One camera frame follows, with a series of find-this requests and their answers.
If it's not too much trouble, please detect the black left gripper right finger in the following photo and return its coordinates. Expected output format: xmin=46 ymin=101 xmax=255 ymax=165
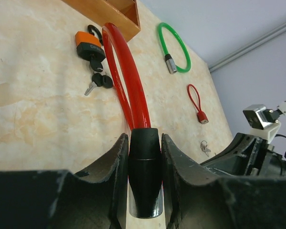
xmin=162 ymin=134 xmax=286 ymax=229

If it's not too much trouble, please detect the red cable padlock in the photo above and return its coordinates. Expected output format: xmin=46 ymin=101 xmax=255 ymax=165
xmin=186 ymin=84 xmax=209 ymax=125

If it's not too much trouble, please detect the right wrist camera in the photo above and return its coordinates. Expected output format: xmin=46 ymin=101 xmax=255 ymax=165
xmin=243 ymin=101 xmax=286 ymax=144

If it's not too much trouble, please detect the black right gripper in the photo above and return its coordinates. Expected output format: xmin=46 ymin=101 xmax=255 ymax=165
xmin=201 ymin=133 xmax=286 ymax=177

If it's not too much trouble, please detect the green cable lock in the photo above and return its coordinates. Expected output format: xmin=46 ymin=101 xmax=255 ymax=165
xmin=157 ymin=22 xmax=192 ymax=74

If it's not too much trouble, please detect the red cable lock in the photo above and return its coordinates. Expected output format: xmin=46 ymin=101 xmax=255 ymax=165
xmin=102 ymin=23 xmax=163 ymax=219

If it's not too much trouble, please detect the wooden compartment tray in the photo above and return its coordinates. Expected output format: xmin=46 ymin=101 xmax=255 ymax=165
xmin=63 ymin=0 xmax=141 ymax=41

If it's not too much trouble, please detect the orange black padlock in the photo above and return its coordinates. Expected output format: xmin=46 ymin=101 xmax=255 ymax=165
xmin=75 ymin=25 xmax=105 ymax=62

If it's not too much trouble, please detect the black head key bunch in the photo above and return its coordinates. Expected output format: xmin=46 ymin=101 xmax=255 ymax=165
xmin=84 ymin=57 xmax=113 ymax=96

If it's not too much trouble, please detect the silver key bunch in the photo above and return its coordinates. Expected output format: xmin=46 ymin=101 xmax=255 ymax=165
xmin=200 ymin=140 xmax=211 ymax=157

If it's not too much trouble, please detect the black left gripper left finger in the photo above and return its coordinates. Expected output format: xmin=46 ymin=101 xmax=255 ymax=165
xmin=0 ymin=134 xmax=128 ymax=229

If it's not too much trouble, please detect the aluminium frame post right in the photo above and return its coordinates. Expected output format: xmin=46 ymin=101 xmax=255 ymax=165
xmin=208 ymin=22 xmax=286 ymax=73

